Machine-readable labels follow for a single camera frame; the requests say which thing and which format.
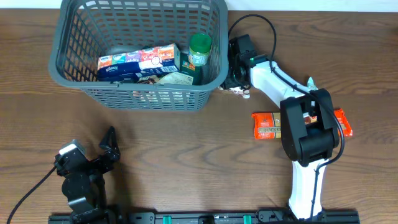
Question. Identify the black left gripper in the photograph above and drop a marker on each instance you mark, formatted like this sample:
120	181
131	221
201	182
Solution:
106	163

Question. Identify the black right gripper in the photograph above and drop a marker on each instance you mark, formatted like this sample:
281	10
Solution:
228	83

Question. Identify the green lidded pesto jar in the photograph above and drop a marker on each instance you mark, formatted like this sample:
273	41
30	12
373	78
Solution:
199	49

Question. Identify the dark green snack bag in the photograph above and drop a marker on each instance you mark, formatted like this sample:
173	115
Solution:
188	74

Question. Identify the orange quick cook spaghetti pack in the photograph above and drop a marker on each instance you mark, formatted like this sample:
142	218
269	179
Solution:
268	125

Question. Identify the mint toilet tissue pack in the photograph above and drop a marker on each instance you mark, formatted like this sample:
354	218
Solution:
311	84

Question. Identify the blue Kleenex tissue multipack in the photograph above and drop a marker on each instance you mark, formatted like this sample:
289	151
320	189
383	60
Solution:
138	64

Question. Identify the brown snack packet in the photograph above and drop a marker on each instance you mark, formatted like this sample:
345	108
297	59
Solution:
239	91

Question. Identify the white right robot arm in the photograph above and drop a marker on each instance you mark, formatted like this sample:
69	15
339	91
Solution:
309	128

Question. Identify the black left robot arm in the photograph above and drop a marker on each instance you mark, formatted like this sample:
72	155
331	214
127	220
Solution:
84	185

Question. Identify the grey plastic lattice basket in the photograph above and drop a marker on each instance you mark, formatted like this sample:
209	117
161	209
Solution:
88	30

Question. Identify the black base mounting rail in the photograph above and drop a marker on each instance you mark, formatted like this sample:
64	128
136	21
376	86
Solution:
259	217

